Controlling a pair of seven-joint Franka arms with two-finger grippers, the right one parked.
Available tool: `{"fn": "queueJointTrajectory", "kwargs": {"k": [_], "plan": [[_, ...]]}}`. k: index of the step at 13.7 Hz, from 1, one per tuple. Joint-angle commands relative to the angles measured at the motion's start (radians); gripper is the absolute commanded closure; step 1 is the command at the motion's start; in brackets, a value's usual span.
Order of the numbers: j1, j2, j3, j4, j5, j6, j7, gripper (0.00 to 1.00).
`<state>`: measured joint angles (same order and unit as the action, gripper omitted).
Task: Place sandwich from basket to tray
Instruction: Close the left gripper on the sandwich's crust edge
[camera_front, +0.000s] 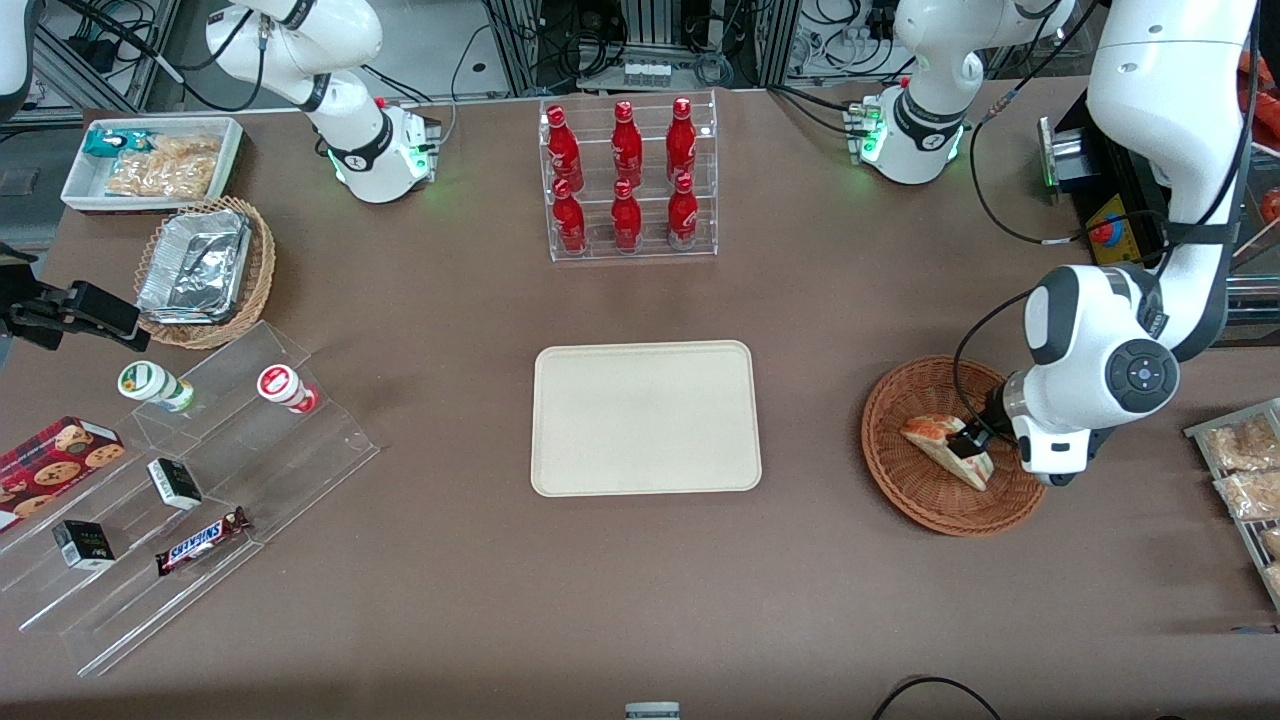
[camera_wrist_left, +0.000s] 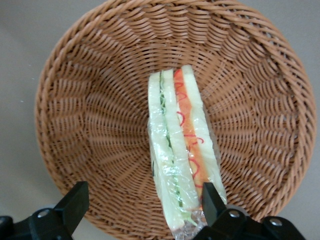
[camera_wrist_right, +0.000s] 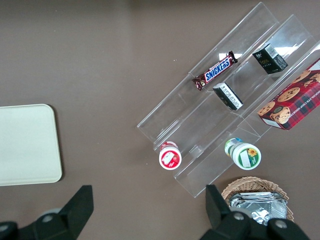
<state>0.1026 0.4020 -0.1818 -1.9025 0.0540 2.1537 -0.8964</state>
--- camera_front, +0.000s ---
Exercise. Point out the white power strip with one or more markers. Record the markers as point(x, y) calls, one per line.
point(646, 73)

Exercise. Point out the black food warmer machine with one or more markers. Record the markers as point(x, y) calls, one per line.
point(1120, 220)

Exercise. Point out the light wicker basket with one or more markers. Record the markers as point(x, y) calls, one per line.
point(262, 270)

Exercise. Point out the brown round wicker basket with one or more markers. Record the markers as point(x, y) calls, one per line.
point(905, 480)

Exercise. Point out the beige rectangular plastic tray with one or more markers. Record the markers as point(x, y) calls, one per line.
point(645, 420)

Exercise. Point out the clear acrylic stepped stand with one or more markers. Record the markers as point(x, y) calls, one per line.
point(250, 470)

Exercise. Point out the red cookie box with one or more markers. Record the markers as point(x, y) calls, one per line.
point(50, 465)

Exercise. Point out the stacked aluminium foil trays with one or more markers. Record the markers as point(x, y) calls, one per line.
point(195, 265)

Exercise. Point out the white rectangular snack bin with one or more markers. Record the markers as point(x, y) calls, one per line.
point(75, 185)

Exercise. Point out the green snack packet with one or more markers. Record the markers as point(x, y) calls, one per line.
point(108, 142)

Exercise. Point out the red lid yogurt cup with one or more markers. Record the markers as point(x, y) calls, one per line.
point(282, 385)

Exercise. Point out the clear bag of crackers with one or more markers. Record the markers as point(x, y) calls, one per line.
point(170, 168)

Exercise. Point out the red cola bottle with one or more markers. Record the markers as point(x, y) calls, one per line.
point(681, 140)
point(569, 220)
point(627, 145)
point(626, 218)
point(683, 212)
point(564, 150)

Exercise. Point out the clear acrylic bottle rack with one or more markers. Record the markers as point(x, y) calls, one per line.
point(650, 250)

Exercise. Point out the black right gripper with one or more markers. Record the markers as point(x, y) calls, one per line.
point(30, 312)

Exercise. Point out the red sausage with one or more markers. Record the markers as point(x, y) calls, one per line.
point(1270, 205)

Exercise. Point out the grey small device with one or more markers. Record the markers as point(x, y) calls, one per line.
point(652, 711)

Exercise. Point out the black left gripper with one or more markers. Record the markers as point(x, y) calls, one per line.
point(991, 413)

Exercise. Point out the small black carton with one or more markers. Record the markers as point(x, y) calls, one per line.
point(175, 483)
point(83, 545)

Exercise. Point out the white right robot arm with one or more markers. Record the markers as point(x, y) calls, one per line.
point(352, 130)

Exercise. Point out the clear bag of pastry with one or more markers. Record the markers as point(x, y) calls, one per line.
point(1250, 495)
point(1272, 542)
point(1245, 445)

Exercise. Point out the green lid yogurt cup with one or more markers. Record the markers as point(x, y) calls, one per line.
point(150, 383)

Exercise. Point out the snickers chocolate bar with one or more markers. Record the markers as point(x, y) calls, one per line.
point(200, 542)

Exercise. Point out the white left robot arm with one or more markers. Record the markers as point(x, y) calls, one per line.
point(1170, 100)

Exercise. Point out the triangular sandwich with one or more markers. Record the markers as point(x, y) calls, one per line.
point(940, 440)

